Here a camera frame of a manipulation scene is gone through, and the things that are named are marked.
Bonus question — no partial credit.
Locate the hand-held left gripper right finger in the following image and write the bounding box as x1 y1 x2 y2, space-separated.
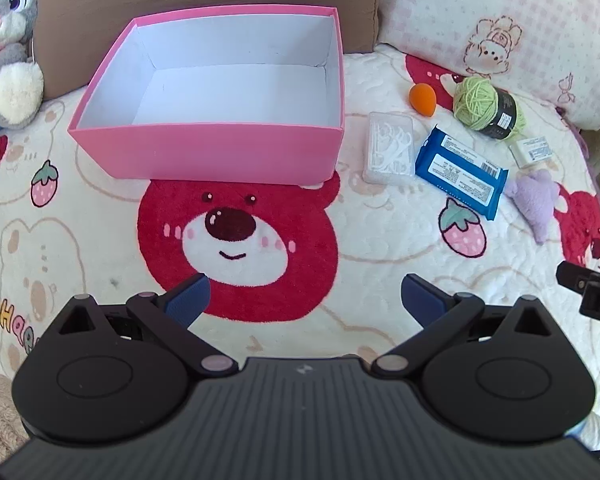
370 273 568 380

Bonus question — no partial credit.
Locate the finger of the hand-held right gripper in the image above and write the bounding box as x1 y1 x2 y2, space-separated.
555 260 598 295

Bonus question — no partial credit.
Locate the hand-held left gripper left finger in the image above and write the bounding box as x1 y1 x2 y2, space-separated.
35 274 238 378

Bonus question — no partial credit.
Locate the purple plush toy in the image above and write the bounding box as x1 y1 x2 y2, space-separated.
505 169 561 246

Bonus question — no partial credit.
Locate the blue wet wipes pack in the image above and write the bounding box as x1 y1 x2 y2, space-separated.
414 126 510 222

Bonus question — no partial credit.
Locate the pink cardboard box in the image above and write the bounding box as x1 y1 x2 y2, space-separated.
67 4 346 187

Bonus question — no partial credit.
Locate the clear floss pick box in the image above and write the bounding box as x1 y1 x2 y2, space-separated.
362 111 416 183

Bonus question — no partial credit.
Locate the green yarn ball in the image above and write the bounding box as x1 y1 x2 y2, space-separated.
452 75 528 141

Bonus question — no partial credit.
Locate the printed bear blanket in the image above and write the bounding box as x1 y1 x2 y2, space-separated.
0 42 600 466

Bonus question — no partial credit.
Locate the small white box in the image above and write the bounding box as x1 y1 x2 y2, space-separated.
509 136 553 168

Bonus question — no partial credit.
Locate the orange makeup sponge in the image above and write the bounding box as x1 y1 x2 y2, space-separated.
409 83 437 116

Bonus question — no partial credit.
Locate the beige fleece cloth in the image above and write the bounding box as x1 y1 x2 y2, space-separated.
0 364 31 466

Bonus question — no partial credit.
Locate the pink patterned pillow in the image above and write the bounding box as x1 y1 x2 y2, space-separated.
377 0 600 131

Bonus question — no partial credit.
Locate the grey rabbit plush toy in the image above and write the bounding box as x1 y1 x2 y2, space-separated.
0 0 46 133

